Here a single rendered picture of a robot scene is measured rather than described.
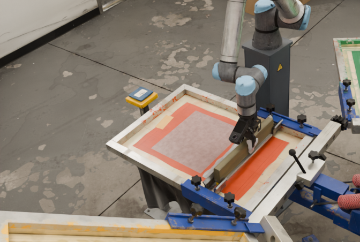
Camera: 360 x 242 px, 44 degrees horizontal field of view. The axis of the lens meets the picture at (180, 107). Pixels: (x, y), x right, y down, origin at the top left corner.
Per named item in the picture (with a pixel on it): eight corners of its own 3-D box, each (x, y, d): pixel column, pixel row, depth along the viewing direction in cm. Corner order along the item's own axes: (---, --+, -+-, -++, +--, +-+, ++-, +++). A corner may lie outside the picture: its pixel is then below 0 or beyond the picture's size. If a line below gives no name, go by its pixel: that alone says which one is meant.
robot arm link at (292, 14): (284, 7, 219) (252, -44, 171) (315, 10, 212) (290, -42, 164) (278, 30, 218) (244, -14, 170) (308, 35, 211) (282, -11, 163)
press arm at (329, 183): (299, 184, 175) (299, 175, 172) (306, 175, 179) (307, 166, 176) (341, 204, 165) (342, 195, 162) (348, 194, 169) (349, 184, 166)
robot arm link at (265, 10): (260, 18, 227) (259, -7, 219) (285, 21, 220) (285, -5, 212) (250, 29, 219) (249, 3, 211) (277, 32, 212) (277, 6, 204)
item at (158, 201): (147, 209, 236) (132, 150, 211) (152, 204, 238) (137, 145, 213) (217, 252, 209) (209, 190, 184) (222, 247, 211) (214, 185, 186)
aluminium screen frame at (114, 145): (106, 149, 213) (105, 143, 211) (184, 89, 246) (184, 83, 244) (244, 226, 168) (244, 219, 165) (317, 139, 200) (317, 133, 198)
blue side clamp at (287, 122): (255, 123, 217) (255, 112, 212) (261, 118, 219) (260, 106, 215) (312, 145, 199) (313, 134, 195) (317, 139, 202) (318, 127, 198)
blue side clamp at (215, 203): (182, 195, 185) (180, 184, 181) (189, 188, 188) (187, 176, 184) (242, 229, 168) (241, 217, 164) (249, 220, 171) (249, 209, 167)
